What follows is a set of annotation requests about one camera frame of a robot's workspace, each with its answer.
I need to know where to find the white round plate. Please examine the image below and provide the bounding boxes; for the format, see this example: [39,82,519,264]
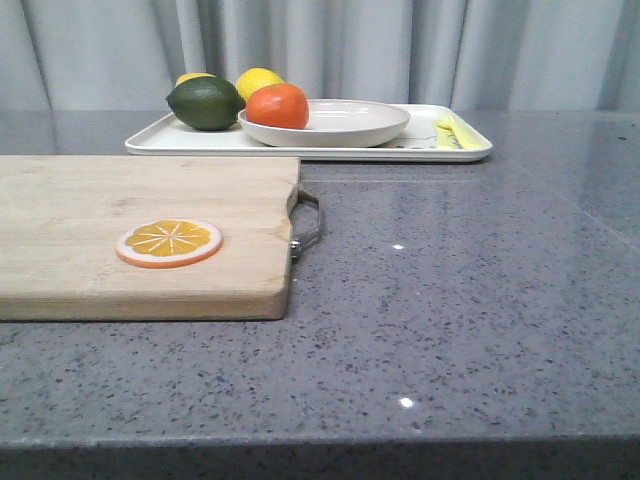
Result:
[238,99,411,148]

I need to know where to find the orange fruit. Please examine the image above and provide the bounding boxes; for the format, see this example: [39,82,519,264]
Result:
[246,83,309,129]

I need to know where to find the white rectangular tray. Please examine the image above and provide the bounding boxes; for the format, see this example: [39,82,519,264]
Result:
[125,104,493,163]

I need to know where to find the orange slice toy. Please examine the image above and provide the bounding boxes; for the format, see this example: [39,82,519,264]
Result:
[115,219,223,269]

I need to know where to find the yellow plastic fork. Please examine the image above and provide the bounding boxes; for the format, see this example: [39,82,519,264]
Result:
[434,114,462,149]

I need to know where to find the green lime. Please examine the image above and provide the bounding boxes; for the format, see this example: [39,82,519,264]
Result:
[166,76,245,131]

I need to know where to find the small yellow lemon behind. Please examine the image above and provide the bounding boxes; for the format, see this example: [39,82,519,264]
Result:
[175,72,214,86]

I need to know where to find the wooden cutting board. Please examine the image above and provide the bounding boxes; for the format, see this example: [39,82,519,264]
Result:
[1,155,324,321]

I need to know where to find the grey curtain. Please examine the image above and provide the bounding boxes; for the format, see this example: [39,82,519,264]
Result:
[1,1,639,111]

